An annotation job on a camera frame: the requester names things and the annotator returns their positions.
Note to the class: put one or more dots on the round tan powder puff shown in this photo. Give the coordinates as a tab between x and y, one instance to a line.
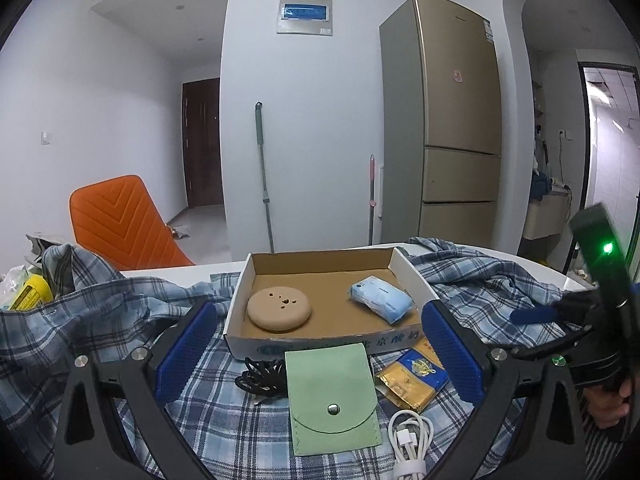
278	310

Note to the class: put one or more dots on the dark brown door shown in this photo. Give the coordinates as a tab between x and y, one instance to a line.
202	145

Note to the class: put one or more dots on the white plastic bag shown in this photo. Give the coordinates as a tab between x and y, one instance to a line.
12	285

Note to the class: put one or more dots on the person's striped clothing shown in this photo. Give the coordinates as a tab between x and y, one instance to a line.
602	452

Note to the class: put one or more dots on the cardboard box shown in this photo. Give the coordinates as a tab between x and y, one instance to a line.
325	270

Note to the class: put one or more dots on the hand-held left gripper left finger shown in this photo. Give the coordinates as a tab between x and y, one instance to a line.
185	350

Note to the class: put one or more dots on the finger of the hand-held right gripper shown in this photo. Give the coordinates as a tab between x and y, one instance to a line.
550	344
535	315

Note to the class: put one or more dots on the gold refrigerator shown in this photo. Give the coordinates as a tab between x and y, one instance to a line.
450	110

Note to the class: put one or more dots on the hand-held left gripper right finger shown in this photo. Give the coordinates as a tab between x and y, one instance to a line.
450	355

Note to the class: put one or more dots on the green snap pouch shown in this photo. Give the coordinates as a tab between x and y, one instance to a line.
330	380

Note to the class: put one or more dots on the beige cabinet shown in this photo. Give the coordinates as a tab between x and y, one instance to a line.
545	215

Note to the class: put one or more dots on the white light switch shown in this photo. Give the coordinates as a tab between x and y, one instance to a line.
46	138

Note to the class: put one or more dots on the blue plaid cloth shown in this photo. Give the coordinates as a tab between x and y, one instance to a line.
240	435

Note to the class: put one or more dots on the gold and blue packet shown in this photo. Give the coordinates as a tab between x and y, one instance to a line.
412	377

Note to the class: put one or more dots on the white wall outlet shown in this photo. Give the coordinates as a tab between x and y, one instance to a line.
564	134

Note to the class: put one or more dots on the orange chair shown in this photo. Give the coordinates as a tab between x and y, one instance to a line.
120	225

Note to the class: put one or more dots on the blue tissue pack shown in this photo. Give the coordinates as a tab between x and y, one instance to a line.
380	300

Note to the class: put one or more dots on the person's right hand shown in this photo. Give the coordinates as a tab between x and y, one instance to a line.
607	410

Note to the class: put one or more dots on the yellow packet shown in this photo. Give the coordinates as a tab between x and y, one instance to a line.
32	292

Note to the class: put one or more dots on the grey bucket hat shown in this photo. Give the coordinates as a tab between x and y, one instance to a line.
42	245

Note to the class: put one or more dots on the grey wall electrical panel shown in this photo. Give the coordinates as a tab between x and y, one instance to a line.
305	5

